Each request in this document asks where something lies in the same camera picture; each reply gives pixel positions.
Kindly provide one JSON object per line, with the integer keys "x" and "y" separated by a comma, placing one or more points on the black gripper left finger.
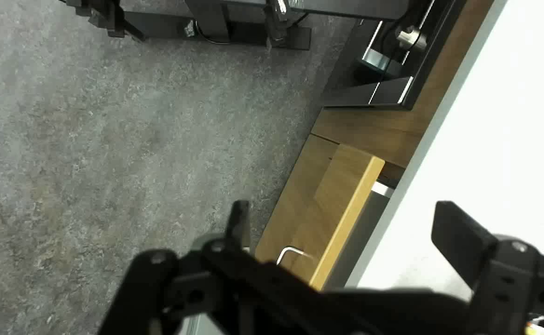
{"x": 237, "y": 231}

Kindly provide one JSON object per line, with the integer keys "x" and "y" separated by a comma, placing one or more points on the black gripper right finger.
{"x": 464, "y": 244}

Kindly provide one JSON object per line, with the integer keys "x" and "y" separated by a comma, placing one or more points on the silver drawer handle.
{"x": 291, "y": 249}

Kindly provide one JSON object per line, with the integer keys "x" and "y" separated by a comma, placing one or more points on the wooden kitchen drawer front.
{"x": 319, "y": 206}

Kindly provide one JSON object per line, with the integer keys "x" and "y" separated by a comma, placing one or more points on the white kitchen countertop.
{"x": 483, "y": 150}

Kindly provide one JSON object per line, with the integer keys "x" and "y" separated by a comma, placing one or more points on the wooden lower cabinet door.
{"x": 391, "y": 132}

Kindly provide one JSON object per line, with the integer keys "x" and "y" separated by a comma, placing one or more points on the black metal stand base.
{"x": 255, "y": 22}

